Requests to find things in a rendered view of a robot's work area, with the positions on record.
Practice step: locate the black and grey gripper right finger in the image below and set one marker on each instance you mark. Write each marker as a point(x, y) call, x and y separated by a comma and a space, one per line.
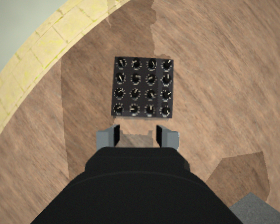
point(167, 138)

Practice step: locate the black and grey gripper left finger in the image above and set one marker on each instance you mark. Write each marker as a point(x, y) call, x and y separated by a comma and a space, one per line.
point(108, 138)

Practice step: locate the black knob box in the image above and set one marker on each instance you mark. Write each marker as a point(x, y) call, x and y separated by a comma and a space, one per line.
point(158, 100)

